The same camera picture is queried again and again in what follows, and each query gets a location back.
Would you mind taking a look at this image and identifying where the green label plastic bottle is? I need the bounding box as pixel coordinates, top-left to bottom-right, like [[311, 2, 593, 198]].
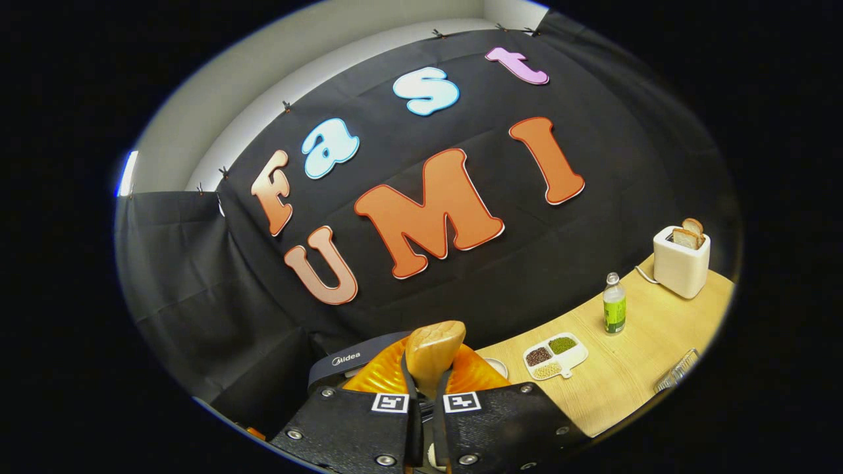
[[603, 272, 627, 336]]

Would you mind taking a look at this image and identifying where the wire chopstick holder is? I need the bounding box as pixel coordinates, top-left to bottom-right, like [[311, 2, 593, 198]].
[[653, 349, 700, 394]]

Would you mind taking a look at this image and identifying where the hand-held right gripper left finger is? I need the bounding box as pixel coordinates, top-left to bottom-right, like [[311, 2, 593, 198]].
[[270, 337, 423, 474]]

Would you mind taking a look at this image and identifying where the row of black cloth clips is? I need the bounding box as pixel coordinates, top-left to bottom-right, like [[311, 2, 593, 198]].
[[128, 23, 541, 198]]

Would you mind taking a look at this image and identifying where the wooden spoon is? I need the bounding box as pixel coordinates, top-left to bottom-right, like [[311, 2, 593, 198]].
[[404, 321, 467, 400]]

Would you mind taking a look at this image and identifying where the black backdrop cloth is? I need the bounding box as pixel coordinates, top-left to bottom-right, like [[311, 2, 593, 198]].
[[115, 10, 742, 435]]

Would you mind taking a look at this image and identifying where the white toaster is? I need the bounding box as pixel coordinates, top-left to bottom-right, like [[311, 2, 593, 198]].
[[653, 226, 711, 300]]

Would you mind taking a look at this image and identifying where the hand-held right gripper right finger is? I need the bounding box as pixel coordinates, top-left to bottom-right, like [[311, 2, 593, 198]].
[[431, 342, 590, 474]]

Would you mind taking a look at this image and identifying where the dark rice cooker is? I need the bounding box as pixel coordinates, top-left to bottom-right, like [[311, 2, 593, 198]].
[[307, 331, 416, 396]]

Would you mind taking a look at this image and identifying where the white divided bean dish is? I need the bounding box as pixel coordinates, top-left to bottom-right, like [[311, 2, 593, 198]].
[[523, 332, 589, 381]]

